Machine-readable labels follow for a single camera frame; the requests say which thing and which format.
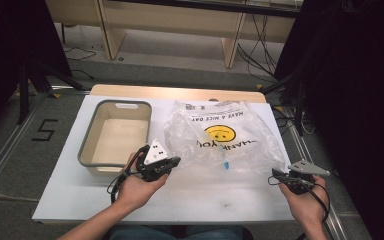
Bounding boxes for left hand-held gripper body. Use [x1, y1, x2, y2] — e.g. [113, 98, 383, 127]
[135, 139, 174, 183]

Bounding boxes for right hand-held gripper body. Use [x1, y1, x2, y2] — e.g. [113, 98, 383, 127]
[288, 159, 331, 196]

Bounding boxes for clear smiley plastic bag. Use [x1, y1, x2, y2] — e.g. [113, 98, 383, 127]
[163, 99, 287, 174]

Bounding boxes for black metal stand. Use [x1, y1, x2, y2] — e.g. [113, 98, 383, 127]
[260, 71, 308, 137]
[14, 59, 85, 125]

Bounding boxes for bundle of black floor cables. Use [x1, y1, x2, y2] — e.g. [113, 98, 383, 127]
[236, 13, 283, 81]

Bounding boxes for person's right hand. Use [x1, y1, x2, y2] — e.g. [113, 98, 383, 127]
[278, 175, 330, 228]

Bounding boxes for black floor cable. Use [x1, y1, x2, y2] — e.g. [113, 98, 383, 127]
[63, 45, 98, 81]

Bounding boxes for person's legs in jeans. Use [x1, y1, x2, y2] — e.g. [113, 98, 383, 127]
[108, 224, 245, 240]

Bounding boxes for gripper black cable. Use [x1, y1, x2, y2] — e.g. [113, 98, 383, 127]
[106, 144, 151, 204]
[267, 175, 332, 240]

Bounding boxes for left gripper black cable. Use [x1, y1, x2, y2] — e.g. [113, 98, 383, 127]
[106, 144, 151, 204]

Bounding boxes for person's left hand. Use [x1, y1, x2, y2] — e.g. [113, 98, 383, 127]
[116, 152, 170, 209]

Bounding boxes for black curtain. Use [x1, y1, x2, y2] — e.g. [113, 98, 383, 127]
[0, 0, 73, 141]
[273, 0, 384, 240]

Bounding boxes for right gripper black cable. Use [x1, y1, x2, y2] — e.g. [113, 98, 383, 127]
[267, 175, 332, 240]

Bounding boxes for beige bin with grey rim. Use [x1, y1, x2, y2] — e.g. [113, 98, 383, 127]
[77, 99, 153, 176]

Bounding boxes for blue and grey toothbrush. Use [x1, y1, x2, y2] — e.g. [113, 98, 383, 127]
[213, 143, 231, 170]

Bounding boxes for black tape floor mark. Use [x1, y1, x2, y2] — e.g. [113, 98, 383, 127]
[31, 118, 60, 142]

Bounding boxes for light wooden shelf unit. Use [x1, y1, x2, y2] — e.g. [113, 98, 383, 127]
[44, 0, 302, 70]

